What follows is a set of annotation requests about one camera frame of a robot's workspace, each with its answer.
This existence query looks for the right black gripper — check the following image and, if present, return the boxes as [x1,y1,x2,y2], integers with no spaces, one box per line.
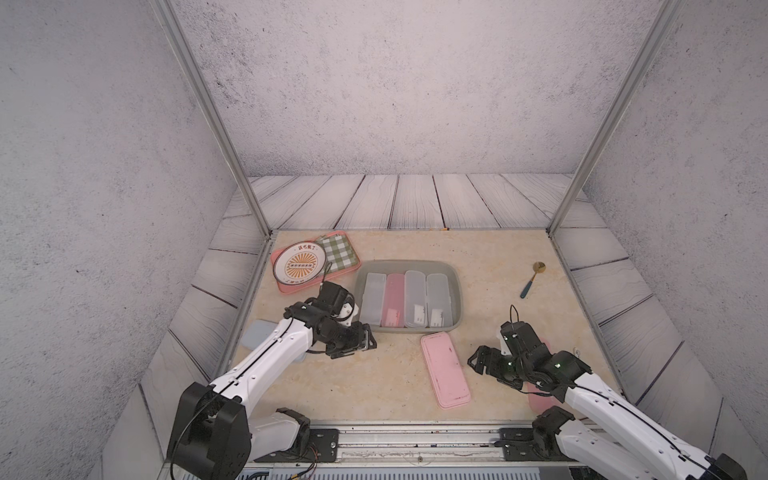
[463,343,530,389]

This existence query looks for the clear frosted pencil case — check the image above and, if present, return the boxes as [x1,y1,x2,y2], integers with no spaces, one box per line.
[360,273,387,326]

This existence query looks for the translucent pink pencil case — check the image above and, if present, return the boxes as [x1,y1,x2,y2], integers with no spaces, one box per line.
[380,273,405,328]

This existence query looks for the grey plastic storage box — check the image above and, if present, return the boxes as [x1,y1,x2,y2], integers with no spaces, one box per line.
[354,260,463,334]

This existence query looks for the clear pencil case with label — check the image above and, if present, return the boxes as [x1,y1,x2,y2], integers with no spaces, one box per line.
[404,270,428,328]

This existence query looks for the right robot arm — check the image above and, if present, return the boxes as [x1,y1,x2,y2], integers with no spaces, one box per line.
[467,344,747,479]

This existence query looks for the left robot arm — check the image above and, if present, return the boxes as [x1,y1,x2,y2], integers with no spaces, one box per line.
[167,299,377,479]

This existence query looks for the pink pencil case far right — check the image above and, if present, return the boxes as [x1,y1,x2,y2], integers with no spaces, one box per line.
[523,382,562,415]

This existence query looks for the opaque pink pencil case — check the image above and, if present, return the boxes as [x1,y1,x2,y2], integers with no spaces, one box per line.
[420,332,471,410]

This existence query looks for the light blue pencil case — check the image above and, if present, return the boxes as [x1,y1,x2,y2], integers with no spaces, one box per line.
[241,319,313,364]

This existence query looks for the pink plastic tray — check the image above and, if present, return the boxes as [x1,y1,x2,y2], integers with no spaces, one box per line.
[270,230,362,294]

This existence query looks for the green checked cloth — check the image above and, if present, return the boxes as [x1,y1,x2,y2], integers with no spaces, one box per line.
[315,232,360,274]

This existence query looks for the round orange patterned plate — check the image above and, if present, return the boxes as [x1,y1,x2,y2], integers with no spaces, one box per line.
[273,241,326,286]

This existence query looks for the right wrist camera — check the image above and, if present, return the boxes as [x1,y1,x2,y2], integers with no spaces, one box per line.
[499,321,542,358]

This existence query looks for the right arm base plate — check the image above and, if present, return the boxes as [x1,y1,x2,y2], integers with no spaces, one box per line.
[493,427,570,462]

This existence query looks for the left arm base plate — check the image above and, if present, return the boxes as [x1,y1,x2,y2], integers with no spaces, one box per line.
[254,428,340,463]

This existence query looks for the gold spoon teal handle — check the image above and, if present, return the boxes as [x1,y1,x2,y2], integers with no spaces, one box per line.
[519,261,546,299]

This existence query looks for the aluminium front rail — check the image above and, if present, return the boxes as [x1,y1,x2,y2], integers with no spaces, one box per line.
[157,421,691,480]

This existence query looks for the left aluminium frame post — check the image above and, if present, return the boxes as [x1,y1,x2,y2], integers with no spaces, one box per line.
[151,0,272,237]

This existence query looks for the aluminium frame post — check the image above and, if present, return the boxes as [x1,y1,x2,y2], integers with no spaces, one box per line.
[546,0,685,239]
[151,0,272,237]

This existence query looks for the right aluminium frame post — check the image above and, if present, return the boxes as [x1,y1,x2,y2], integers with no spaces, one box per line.
[546,0,685,239]

